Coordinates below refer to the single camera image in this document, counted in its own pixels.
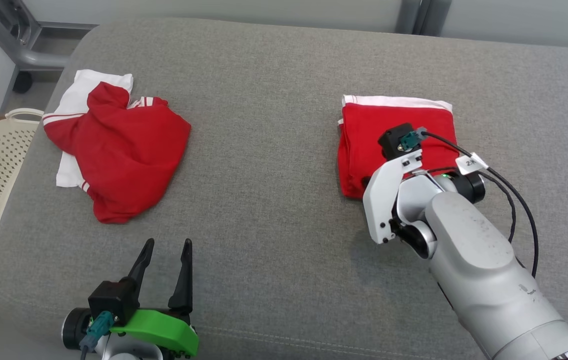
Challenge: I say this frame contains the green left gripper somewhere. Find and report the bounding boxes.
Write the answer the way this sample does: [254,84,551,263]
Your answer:
[109,238,200,357]

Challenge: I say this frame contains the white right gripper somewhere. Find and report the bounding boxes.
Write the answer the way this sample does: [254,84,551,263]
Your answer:
[361,150,425,246]

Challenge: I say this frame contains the red garment with white hem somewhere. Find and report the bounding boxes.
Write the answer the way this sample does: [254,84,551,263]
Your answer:
[336,94,460,201]

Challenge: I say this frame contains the red garment with white stripes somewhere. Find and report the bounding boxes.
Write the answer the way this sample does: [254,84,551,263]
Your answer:
[42,69,192,225]

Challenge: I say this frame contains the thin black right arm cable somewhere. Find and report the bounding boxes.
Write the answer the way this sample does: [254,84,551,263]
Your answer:
[424,166,517,245]

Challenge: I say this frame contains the grey metal frame post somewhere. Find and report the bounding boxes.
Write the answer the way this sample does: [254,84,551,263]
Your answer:
[395,0,452,37]

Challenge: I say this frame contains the grey metal wheeled frame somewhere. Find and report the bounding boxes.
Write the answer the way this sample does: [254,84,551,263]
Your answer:
[0,0,100,94]

